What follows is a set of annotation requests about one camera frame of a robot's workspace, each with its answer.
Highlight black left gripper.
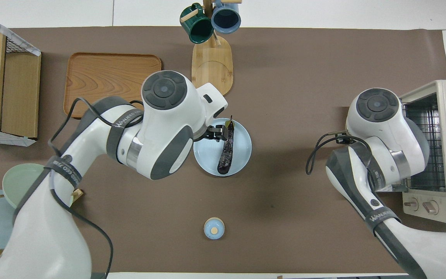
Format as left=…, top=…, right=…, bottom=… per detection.
left=201, top=124, right=230, bottom=142

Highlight dark purple eggplant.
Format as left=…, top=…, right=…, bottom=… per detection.
left=217, top=115, right=235, bottom=174

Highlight small light blue plate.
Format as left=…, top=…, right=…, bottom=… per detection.
left=193, top=118, right=252, bottom=177

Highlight wooden mug tree stand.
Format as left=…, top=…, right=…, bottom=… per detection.
left=180, top=0, right=243, bottom=97

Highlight brown table mat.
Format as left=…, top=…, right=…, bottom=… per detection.
left=0, top=26, right=446, bottom=274

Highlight small blue lidded jar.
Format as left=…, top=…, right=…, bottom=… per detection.
left=204, top=217, right=225, bottom=240

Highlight dark green mug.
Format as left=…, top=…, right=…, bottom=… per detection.
left=180, top=3, right=214, bottom=44

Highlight blue mug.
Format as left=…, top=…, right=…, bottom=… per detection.
left=211, top=0, right=242, bottom=34

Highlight wooden serving tray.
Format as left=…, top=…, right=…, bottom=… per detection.
left=63, top=53, right=162, bottom=119

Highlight wooden plate rack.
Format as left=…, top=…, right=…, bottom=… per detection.
left=0, top=188, right=84, bottom=266

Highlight pale green plate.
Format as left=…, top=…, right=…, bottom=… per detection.
left=2, top=163, right=75, bottom=210

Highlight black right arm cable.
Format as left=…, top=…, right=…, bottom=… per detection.
left=305, top=132, right=375, bottom=183

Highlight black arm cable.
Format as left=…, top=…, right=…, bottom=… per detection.
left=48, top=98, right=145, bottom=279
left=305, top=132, right=375, bottom=183

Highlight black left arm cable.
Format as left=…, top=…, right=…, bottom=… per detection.
left=48, top=98, right=145, bottom=279

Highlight wooden shelf with wire mesh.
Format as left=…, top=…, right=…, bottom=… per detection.
left=0, top=9, right=42, bottom=147

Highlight oven wire rack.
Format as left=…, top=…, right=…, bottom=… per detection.
left=402, top=94, right=446, bottom=191

